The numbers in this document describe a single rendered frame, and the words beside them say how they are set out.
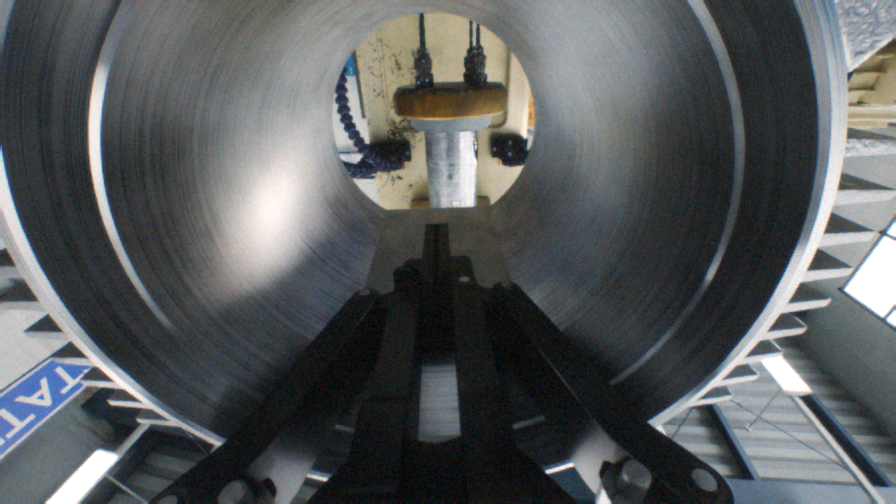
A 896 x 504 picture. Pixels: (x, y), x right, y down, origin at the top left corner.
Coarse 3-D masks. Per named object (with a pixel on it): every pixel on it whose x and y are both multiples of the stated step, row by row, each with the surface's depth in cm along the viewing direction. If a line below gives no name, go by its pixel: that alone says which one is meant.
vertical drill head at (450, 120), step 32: (416, 64) 42; (480, 64) 42; (416, 96) 42; (448, 96) 41; (480, 96) 42; (416, 128) 48; (448, 128) 45; (480, 128) 48; (448, 160) 50; (448, 192) 53
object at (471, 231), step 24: (384, 216) 25; (408, 216) 25; (432, 216) 25; (456, 216) 25; (480, 216) 25; (384, 240) 22; (408, 240) 22; (456, 240) 22; (480, 240) 22; (384, 264) 19; (480, 264) 19; (504, 264) 19; (384, 288) 17
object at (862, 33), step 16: (848, 0) 3; (864, 0) 3; (880, 0) 3; (848, 16) 4; (864, 16) 4; (880, 16) 4; (848, 32) 4; (864, 32) 4; (880, 32) 4; (848, 48) 4; (864, 48) 4; (848, 64) 4
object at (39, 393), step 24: (528, 120) 503; (48, 360) 161; (24, 384) 151; (48, 384) 161; (72, 384) 172; (0, 408) 142; (24, 408) 151; (48, 408) 161; (0, 432) 142; (24, 432) 151; (0, 456) 141
